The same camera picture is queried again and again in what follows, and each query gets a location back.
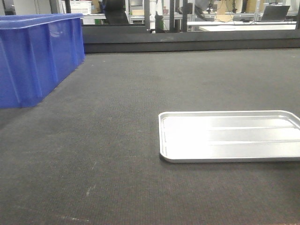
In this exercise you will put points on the black conveyor belt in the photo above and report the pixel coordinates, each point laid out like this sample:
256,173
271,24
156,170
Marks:
88,154

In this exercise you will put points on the blue crate on conveyor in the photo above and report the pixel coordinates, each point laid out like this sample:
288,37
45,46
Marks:
37,52

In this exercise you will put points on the silver metal tray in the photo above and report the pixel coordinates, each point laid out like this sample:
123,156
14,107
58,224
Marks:
229,136

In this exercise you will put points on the black office chair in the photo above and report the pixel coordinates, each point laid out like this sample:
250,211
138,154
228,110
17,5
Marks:
115,12

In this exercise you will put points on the white background table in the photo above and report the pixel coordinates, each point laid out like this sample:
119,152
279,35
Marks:
241,26

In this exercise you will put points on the black laptop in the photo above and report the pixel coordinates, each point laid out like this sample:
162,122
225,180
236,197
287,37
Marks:
274,14

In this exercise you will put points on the black conveyor side rail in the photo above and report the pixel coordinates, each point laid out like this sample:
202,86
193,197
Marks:
135,39

